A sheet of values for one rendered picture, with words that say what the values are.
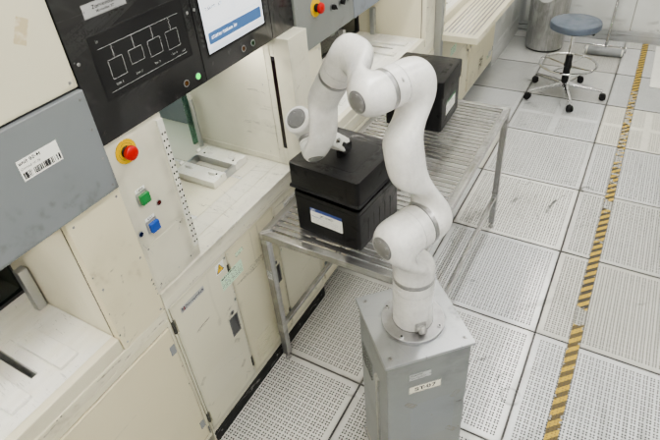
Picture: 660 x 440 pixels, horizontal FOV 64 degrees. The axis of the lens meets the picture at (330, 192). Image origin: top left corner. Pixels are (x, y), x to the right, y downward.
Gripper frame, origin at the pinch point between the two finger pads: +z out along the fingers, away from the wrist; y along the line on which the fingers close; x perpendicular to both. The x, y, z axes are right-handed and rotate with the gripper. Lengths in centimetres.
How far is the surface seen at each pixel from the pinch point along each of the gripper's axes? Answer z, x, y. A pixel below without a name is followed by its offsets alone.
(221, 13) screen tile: -47, -21, 27
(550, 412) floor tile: 85, 67, -84
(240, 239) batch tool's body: -1, 43, 26
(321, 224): 9.1, 27.4, 2.4
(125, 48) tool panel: -75, 2, 24
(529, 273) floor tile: 136, 16, -52
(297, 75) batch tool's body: -5.7, -19.7, 24.8
